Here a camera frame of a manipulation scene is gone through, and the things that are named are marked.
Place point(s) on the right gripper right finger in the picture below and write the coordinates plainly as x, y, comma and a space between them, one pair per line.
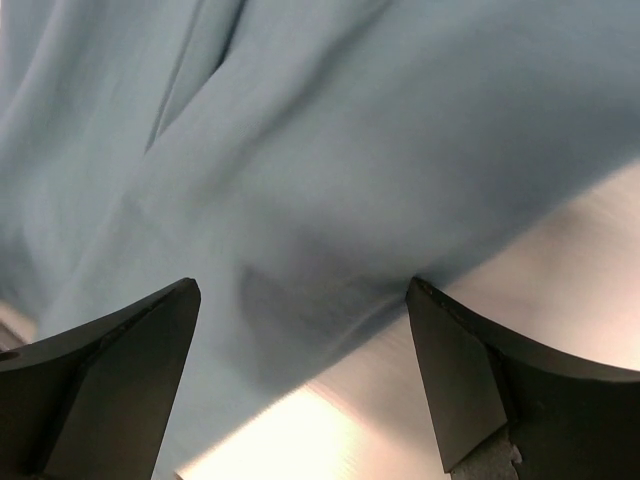
504, 406

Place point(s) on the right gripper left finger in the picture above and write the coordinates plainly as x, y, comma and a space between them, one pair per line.
94, 401

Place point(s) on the blue-grey t-shirt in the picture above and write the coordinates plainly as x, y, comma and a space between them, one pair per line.
301, 160

